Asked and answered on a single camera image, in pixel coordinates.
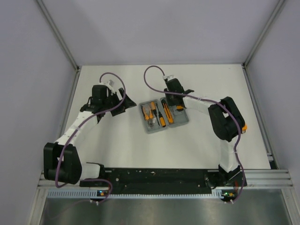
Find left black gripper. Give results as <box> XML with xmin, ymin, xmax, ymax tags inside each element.
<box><xmin>102</xmin><ymin>88</ymin><xmax>136</xmax><ymax>116</ymax></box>

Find orange utility knife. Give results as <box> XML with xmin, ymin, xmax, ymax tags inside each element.
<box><xmin>161</xmin><ymin>100</ymin><xmax>174</xmax><ymax>124</ymax></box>

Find orange black screwdriver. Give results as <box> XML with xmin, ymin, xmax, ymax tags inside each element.
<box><xmin>150</xmin><ymin>101</ymin><xmax>157</xmax><ymax>116</ymax></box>
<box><xmin>156</xmin><ymin>104</ymin><xmax>166</xmax><ymax>128</ymax></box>

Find orange pliers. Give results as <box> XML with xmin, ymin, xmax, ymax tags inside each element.
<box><xmin>141</xmin><ymin>105</ymin><xmax>157</xmax><ymax>128</ymax></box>

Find grey plastic tool case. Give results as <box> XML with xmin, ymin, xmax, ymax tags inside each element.
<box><xmin>138</xmin><ymin>97</ymin><xmax>189</xmax><ymax>134</ymax></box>

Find orange tape measure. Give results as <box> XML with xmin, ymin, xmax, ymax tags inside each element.
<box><xmin>241</xmin><ymin>124</ymin><xmax>248</xmax><ymax>134</ymax></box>

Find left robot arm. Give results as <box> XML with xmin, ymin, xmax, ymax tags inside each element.
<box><xmin>44</xmin><ymin>83</ymin><xmax>136</xmax><ymax>186</ymax></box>

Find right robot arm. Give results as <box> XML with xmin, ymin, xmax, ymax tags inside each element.
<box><xmin>163</xmin><ymin>75</ymin><xmax>247</xmax><ymax>186</ymax></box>

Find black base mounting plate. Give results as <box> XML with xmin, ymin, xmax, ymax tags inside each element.
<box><xmin>79</xmin><ymin>167</ymin><xmax>248</xmax><ymax>195</ymax></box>

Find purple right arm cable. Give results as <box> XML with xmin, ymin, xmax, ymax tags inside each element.
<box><xmin>143</xmin><ymin>65</ymin><xmax>246</xmax><ymax>204</ymax></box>

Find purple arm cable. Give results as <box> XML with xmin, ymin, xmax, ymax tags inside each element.
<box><xmin>55</xmin><ymin>73</ymin><xmax>127</xmax><ymax>205</ymax></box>
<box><xmin>143</xmin><ymin>65</ymin><xmax>246</xmax><ymax>204</ymax></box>

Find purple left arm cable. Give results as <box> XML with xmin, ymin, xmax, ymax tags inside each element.
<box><xmin>55</xmin><ymin>73</ymin><xmax>127</xmax><ymax>205</ymax></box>

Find white slotted cable duct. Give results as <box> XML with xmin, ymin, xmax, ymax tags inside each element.
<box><xmin>47</xmin><ymin>189</ymin><xmax>233</xmax><ymax>199</ymax></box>

